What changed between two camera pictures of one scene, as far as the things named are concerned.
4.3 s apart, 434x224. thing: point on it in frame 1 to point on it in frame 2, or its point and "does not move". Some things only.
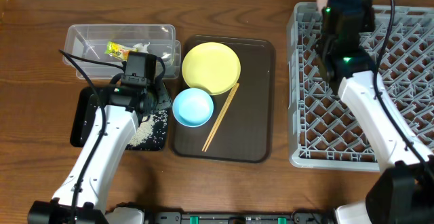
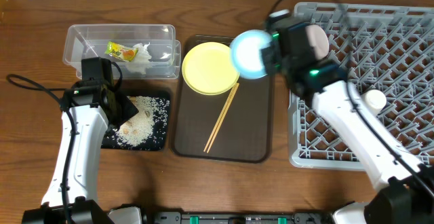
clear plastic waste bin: x=100 y=51 does not move
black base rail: x=240 y=217 does not move
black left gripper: x=163 y=90 to x=119 y=110
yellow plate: x=213 y=66 does not move
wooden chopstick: x=218 y=119 does not move
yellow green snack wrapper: x=119 y=50 does not move
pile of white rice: x=151 y=128 does not move
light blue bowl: x=192 y=107 to x=245 y=53
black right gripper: x=370 y=24 to x=269 y=55
